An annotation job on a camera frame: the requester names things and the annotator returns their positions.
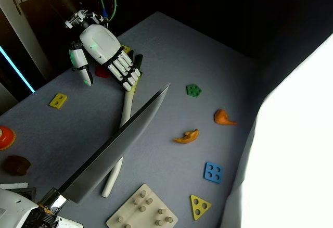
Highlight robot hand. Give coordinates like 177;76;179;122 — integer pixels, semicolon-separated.
0;188;84;228
68;24;143;92

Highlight long pale leek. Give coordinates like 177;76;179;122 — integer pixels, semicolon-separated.
101;54;144;199

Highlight steel cleaver with yellow handle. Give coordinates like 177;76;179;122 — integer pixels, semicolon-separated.
37;83;170;213

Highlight wooden peg board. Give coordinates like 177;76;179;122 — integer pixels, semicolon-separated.
106;183;179;228

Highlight red block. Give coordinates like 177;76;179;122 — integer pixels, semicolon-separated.
95;66;111;79

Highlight brown toy braised meat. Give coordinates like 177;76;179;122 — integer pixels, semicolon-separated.
2;155;31;176

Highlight white pillar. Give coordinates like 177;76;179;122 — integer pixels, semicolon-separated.
0;0;54;82

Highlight orange-red toy tart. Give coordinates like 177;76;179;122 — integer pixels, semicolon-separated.
0;125;16;150

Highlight yellow rectangular two-hole block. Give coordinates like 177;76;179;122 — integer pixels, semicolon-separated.
49;93;68;110

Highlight cyan light strip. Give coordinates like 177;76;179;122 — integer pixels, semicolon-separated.
0;46;35;93

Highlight grey table cloth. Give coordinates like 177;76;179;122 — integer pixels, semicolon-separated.
0;11;333;228

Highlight green pentagon five-hole block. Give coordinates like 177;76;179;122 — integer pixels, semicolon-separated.
186;84;202;98

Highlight orange toy chicken wing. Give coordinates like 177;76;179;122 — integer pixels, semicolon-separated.
173;128;200;145

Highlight orange toy chicken drumstick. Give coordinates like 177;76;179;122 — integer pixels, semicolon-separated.
214;108;238;126

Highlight blue square four-hole block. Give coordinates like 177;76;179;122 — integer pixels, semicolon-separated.
203;161;224;184

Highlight yellow triangle three-hole block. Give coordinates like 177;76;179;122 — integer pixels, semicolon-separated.
189;194;212;221

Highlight green cable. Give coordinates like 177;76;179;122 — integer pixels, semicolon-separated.
106;0;117;22

